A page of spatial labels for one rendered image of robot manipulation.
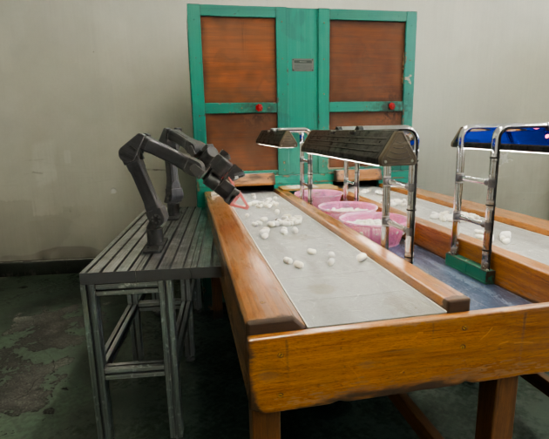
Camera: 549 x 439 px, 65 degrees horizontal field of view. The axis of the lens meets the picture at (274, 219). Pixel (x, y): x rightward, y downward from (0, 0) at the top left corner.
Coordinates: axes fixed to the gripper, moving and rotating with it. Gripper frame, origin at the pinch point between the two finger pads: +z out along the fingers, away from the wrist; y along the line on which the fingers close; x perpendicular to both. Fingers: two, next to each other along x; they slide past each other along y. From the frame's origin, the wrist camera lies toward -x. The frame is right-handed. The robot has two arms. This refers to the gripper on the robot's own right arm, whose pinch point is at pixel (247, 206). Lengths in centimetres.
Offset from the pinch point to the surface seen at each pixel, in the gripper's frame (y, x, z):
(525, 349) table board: -95, -17, 47
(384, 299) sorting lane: -83, -7, 20
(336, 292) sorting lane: -76, -1, 13
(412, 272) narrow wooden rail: -74, -16, 27
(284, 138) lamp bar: 10.8, -31.8, -3.0
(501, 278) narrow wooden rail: -68, -31, 54
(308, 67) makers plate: 89, -83, -2
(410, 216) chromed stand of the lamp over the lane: -64, -28, 23
